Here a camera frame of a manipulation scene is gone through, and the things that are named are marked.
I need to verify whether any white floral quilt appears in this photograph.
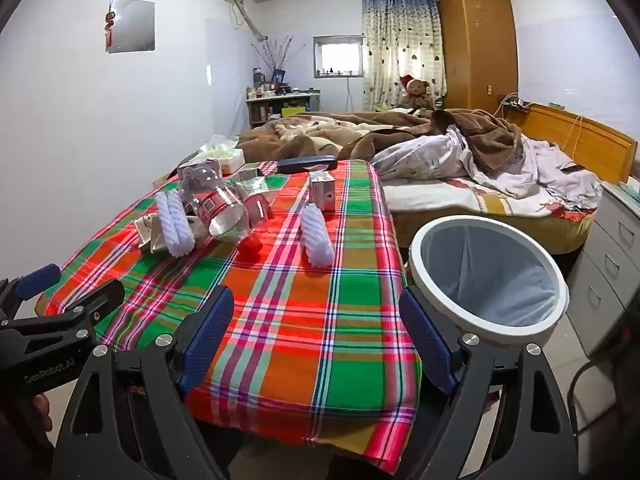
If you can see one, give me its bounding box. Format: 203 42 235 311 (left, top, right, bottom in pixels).
372 127 603 211

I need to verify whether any cluttered grey shelf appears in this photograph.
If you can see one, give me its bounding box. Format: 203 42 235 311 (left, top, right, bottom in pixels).
246 91 321 128

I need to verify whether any grey drawer nightstand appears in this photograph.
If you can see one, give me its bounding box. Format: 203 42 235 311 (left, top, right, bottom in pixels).
565 180 640 331

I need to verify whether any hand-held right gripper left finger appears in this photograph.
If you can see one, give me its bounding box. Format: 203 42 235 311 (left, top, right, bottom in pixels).
50 285 236 480

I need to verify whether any vase with dry branches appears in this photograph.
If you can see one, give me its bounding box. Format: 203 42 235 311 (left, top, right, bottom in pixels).
251 35 307 83

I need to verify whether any square wall mirror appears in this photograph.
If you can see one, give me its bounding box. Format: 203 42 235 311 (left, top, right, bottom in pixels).
106 0 156 54

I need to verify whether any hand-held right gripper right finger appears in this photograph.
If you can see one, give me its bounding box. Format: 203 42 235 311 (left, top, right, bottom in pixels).
398 285 583 480

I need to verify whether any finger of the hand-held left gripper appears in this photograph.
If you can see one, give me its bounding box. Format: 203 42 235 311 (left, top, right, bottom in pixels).
37 279 126 328
0 262 62 321

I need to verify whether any air conditioner pipe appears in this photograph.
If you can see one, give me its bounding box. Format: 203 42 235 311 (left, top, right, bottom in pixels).
227 0 268 41

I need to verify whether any small window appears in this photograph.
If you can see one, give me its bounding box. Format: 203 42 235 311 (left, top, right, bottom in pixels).
313 35 363 79

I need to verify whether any dark blue glasses case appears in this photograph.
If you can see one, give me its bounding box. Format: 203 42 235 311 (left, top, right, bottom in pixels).
276 155 339 174

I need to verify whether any yellow cable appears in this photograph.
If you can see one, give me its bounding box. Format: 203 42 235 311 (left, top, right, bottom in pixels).
570 115 586 161

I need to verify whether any plaid tablecloth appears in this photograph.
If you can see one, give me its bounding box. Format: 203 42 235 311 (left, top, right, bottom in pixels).
35 159 423 446

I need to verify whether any white twisted rope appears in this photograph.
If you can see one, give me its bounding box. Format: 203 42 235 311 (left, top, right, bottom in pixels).
299 202 335 267
154 191 195 259

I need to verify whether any wooden headboard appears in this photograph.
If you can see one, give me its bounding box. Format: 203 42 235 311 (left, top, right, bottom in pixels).
505 102 638 183

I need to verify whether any brown teddy bear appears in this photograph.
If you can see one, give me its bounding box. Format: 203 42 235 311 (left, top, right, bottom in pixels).
398 74 436 111

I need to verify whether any clear plastic bottle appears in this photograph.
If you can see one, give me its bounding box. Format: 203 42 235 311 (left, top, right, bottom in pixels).
177 186 251 243

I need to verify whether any brown fleece blanket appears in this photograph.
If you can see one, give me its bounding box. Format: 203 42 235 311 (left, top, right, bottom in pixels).
235 108 526 173

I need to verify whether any blue-grey bin liner bag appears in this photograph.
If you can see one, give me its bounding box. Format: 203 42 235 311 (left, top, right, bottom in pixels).
419 222 560 326

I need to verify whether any crumpled paper wrapper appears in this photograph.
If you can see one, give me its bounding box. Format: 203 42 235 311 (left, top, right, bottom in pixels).
134 212 168 256

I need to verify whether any wooden wardrobe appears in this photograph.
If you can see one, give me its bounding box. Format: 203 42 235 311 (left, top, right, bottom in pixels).
439 0 518 113

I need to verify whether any white round trash bin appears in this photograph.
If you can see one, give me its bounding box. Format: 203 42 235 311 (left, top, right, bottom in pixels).
407 215 570 346

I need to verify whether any bed sheet with red print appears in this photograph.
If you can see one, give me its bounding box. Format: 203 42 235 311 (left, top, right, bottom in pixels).
382 180 598 221

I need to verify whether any patterned curtain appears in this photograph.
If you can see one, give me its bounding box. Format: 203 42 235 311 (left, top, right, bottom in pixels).
361 0 446 111

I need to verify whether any purple milk carton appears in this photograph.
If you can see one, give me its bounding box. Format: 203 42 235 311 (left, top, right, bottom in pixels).
308 171 337 211

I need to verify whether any yellow-green tissue pack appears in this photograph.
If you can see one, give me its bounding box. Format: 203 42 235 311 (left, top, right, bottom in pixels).
197 135 246 173

